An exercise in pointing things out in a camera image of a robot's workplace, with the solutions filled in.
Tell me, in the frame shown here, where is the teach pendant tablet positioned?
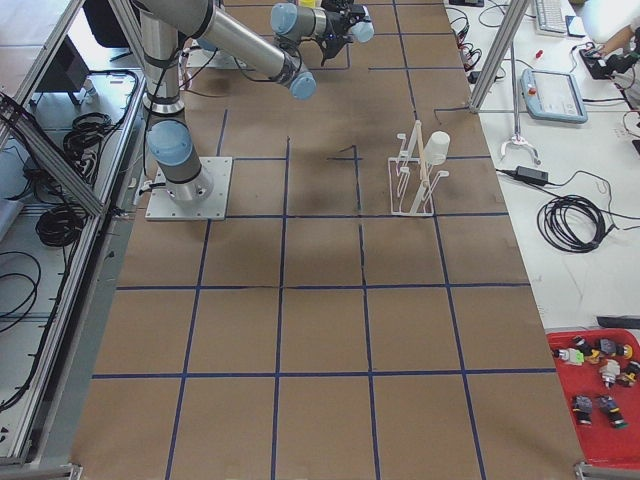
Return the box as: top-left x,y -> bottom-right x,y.
520,68 -> 588,124

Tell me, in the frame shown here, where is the white keyboard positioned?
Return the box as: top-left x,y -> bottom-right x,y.
531,0 -> 567,36

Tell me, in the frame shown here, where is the coiled black cable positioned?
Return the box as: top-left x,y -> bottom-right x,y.
537,194 -> 617,254

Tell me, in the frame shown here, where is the red parts tray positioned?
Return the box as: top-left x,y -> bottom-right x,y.
547,329 -> 639,470

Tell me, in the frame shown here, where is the light blue cup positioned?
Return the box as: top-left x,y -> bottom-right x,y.
349,20 -> 375,43

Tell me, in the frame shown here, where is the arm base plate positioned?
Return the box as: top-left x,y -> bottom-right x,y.
145,157 -> 233,221

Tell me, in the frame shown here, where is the white wire cup rack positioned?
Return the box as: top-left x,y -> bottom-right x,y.
387,120 -> 449,217

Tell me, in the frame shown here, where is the aluminium frame post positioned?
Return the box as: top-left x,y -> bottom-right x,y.
468,0 -> 528,113

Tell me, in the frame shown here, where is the black power adapter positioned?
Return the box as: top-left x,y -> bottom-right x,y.
514,166 -> 549,186

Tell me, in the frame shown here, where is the white ikea cup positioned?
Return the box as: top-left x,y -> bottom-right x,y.
425,131 -> 451,166

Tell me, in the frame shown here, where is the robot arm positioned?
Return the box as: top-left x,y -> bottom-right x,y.
133,1 -> 373,209

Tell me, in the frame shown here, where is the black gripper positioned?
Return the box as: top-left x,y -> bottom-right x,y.
322,0 -> 370,20
319,7 -> 353,50

